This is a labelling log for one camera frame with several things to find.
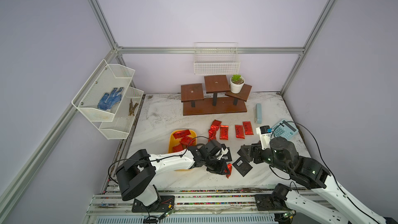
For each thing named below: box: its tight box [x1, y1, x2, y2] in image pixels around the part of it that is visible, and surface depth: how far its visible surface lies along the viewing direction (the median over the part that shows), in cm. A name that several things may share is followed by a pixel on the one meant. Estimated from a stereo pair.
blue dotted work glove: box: [97, 87, 124, 111], surface depth 78 cm
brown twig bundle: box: [128, 98, 139, 117], surface depth 97 cm
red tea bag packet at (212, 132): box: [207, 119, 222, 143], surface depth 100 cm
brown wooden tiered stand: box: [180, 74, 253, 116], surface depth 103 cm
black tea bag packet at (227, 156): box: [221, 147, 233, 162], surface depth 90 cm
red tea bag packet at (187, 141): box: [179, 135, 196, 147], surface depth 94 cm
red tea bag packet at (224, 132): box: [219, 124, 230, 140], surface depth 100 cm
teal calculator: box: [272, 118, 300, 140], surface depth 100 cm
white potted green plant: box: [229, 74, 246, 94], surface depth 97 cm
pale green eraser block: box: [256, 102, 263, 124], surface depth 106 cm
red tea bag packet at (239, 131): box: [234, 124, 246, 139], surface depth 100 cm
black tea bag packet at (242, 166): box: [232, 156, 253, 177], surface depth 87 cm
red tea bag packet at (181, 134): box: [172, 129, 192, 140], surface depth 95 cm
